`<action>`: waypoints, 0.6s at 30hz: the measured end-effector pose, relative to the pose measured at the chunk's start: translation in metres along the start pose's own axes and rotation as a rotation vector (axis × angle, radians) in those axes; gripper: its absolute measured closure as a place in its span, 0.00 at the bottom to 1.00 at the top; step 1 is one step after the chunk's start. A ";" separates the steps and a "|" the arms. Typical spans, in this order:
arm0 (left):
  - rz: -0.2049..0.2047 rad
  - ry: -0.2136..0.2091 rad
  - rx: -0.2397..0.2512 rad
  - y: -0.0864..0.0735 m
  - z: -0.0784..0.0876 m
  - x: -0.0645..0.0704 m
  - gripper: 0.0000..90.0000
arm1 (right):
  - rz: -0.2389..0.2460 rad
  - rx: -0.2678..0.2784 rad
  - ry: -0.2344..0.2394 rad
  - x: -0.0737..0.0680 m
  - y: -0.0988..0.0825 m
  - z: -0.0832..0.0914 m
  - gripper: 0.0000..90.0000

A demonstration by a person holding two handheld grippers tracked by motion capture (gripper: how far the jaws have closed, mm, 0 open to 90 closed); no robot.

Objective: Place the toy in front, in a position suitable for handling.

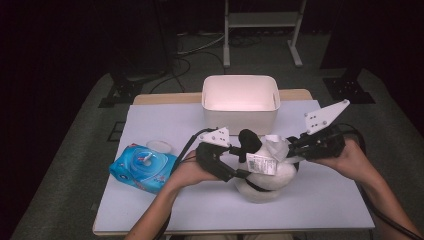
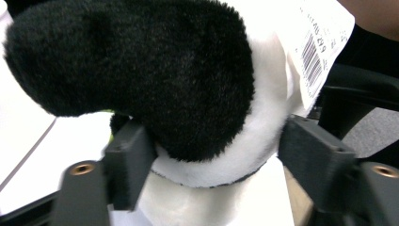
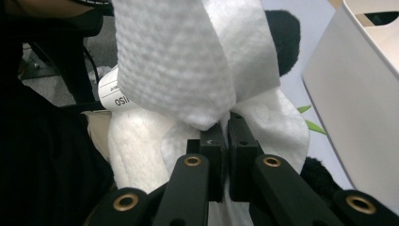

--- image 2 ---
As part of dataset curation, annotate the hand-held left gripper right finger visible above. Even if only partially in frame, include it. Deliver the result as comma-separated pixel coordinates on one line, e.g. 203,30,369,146
278,114,359,215

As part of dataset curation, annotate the panda plush toy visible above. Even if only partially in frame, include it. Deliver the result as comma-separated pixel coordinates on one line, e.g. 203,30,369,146
3,0,357,226

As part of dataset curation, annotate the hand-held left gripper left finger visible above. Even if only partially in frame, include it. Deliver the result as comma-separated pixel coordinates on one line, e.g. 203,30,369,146
103,121,158,212

